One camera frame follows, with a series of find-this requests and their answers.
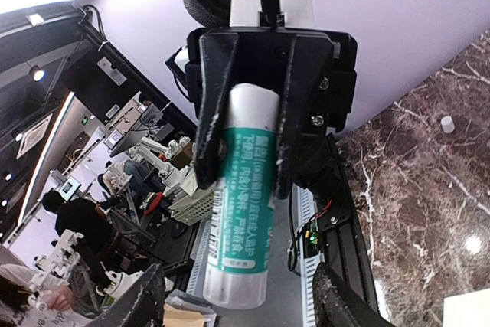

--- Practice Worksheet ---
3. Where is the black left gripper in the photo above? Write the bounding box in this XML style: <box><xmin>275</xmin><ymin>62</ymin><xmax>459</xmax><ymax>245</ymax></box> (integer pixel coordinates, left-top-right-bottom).
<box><xmin>176</xmin><ymin>27</ymin><xmax>358</xmax><ymax>200</ymax></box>

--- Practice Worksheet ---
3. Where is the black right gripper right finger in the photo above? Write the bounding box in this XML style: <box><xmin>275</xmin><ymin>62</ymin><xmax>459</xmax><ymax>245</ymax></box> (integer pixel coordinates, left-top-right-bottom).
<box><xmin>312</xmin><ymin>262</ymin><xmax>392</xmax><ymax>327</ymax></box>

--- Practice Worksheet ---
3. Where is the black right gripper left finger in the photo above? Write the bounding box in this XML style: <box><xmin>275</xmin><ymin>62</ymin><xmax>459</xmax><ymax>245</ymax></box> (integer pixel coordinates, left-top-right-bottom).
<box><xmin>86</xmin><ymin>264</ymin><xmax>165</xmax><ymax>327</ymax></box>

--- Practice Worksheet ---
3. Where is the green white glue stick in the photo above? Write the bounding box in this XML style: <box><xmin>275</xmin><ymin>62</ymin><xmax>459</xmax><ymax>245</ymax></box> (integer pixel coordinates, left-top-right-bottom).
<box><xmin>203</xmin><ymin>83</ymin><xmax>280</xmax><ymax>309</ymax></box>

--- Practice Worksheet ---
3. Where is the beige paper envelope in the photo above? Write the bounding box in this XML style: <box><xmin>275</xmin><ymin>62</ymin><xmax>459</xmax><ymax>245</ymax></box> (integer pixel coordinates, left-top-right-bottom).
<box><xmin>443</xmin><ymin>289</ymin><xmax>489</xmax><ymax>327</ymax></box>

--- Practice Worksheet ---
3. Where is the white glue stick cap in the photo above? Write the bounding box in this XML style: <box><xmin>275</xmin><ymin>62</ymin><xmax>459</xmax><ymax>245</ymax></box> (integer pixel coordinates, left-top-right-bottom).
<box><xmin>440</xmin><ymin>116</ymin><xmax>455</xmax><ymax>134</ymax></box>

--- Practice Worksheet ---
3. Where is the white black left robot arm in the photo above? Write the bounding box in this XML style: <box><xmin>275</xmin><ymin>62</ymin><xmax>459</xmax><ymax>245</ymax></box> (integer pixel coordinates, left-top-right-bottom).
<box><xmin>175</xmin><ymin>0</ymin><xmax>358</xmax><ymax>200</ymax></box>

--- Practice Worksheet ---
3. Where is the brown cardboard box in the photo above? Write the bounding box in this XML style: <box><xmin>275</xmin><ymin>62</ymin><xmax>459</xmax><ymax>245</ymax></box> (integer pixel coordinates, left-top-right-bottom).
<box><xmin>162</xmin><ymin>304</ymin><xmax>215</xmax><ymax>327</ymax></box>

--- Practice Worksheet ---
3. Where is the black front table rail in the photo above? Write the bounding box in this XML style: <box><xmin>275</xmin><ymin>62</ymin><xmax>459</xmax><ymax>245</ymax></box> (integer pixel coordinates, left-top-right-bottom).
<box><xmin>324</xmin><ymin>135</ymin><xmax>379</xmax><ymax>313</ymax></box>

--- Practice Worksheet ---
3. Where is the white wire basket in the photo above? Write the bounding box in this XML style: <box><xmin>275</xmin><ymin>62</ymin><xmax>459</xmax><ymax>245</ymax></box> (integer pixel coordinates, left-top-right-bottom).
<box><xmin>168</xmin><ymin>185</ymin><xmax>215</xmax><ymax>226</ymax></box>

